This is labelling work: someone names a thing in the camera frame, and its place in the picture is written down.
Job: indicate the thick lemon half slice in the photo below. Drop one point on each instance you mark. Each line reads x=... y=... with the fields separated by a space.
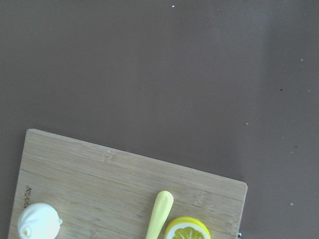
x=186 y=228

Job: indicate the bamboo cutting board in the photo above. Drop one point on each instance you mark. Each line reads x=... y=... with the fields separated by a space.
x=105 y=193

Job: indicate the yellow plastic knife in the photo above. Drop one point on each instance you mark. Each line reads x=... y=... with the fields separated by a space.
x=161 y=210

